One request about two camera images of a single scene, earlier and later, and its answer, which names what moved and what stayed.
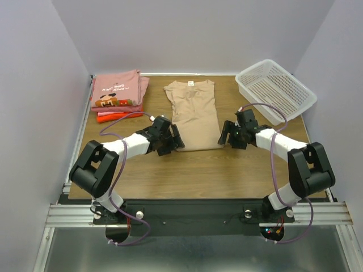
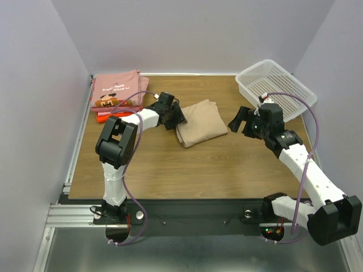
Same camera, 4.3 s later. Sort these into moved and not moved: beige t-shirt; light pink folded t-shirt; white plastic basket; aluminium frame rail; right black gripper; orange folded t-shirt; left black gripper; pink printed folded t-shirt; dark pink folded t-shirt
Moved: beige t-shirt; right black gripper; left black gripper
Not moved: aluminium frame rail; light pink folded t-shirt; orange folded t-shirt; pink printed folded t-shirt; dark pink folded t-shirt; white plastic basket
